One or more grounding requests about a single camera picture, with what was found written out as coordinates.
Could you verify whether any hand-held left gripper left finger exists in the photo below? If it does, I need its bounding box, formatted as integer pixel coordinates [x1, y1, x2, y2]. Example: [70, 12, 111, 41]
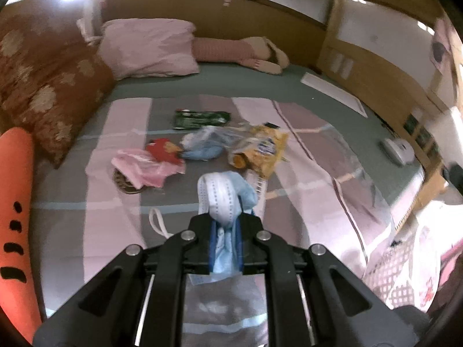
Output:
[34, 215, 215, 347]

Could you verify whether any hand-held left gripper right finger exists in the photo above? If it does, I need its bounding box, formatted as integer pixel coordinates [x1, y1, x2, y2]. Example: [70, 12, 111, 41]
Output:
[237, 214, 429, 347]

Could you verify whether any blue face mask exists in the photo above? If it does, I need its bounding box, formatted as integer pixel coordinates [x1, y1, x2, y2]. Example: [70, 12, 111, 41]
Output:
[149, 171, 260, 285]

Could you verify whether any white printed wrapper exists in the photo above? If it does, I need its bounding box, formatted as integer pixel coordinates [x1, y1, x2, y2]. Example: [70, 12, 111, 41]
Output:
[245, 171, 269, 221]

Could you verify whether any yellow snack bag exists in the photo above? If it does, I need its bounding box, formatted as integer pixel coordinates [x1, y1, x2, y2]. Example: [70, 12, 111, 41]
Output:
[227, 124, 289, 180]

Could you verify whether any clear plastic bag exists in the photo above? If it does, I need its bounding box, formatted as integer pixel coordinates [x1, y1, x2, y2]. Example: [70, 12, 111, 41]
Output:
[180, 126, 250, 162]

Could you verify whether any pink grey plaid blanket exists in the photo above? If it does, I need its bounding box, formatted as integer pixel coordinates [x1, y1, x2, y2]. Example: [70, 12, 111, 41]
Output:
[32, 94, 398, 347]

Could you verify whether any red wrapper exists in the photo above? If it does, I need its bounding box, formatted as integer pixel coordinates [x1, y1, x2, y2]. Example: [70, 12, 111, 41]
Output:
[145, 138, 183, 163]

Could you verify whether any pink plastic bag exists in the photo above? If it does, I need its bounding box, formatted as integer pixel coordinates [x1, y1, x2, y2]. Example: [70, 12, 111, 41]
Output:
[111, 148, 186, 189]

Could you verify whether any green printed packet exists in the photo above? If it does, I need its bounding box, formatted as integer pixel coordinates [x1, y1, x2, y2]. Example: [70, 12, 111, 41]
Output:
[174, 109, 231, 130]

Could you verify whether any pink lattice printed cloth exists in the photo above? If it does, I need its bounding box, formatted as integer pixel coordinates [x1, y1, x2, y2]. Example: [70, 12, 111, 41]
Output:
[363, 202, 463, 312]

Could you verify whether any white paper sheet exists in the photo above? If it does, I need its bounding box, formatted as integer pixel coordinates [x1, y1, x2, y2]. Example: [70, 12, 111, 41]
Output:
[301, 72, 368, 118]

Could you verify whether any white electronic device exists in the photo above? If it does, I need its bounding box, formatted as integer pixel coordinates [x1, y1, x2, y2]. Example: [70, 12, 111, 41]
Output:
[379, 137, 415, 166]

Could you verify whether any striped plush doll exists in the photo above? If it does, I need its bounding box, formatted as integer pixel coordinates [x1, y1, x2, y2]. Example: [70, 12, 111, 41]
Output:
[192, 36, 290, 76]

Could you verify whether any orange carrot plush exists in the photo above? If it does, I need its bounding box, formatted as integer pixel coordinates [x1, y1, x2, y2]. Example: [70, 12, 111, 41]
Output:
[0, 127, 45, 344]

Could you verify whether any pink pillow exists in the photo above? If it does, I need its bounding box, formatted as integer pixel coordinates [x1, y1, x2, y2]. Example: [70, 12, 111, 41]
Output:
[98, 19, 201, 80]

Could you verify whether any wooden headboard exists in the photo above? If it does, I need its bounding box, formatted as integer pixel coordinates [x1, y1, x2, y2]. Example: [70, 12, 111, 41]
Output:
[101, 0, 328, 73]

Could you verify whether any brown floral pillow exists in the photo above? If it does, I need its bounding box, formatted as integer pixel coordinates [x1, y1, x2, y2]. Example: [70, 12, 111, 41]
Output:
[0, 0, 116, 169]

